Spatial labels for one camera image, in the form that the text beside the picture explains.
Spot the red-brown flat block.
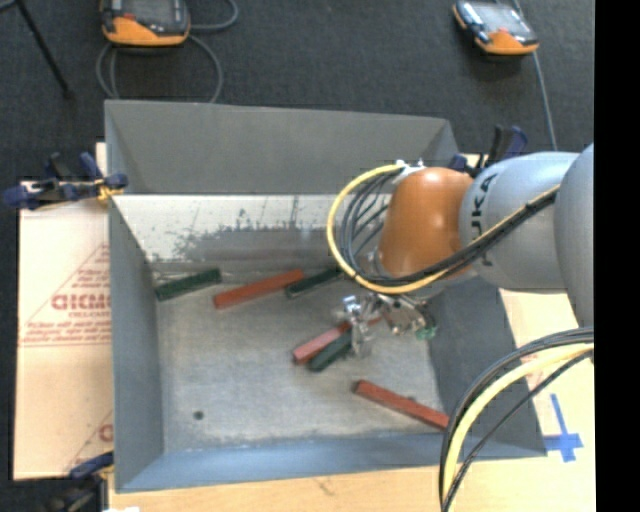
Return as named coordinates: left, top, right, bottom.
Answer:
left=291, top=315, right=384, bottom=366
left=213, top=268, right=306, bottom=311
left=351, top=379, right=451, bottom=432

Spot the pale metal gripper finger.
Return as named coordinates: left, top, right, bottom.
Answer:
left=349, top=319, right=375, bottom=359
left=333, top=295, right=370, bottom=326

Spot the dark green flat block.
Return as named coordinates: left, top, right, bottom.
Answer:
left=284, top=267, right=346, bottom=300
left=154, top=267, right=223, bottom=303
left=306, top=330, right=354, bottom=374

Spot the grey metal bin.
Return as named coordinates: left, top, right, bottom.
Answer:
left=103, top=98, right=547, bottom=494

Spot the brown cardboard board, red print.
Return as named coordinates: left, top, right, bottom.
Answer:
left=12, top=142, right=116, bottom=481

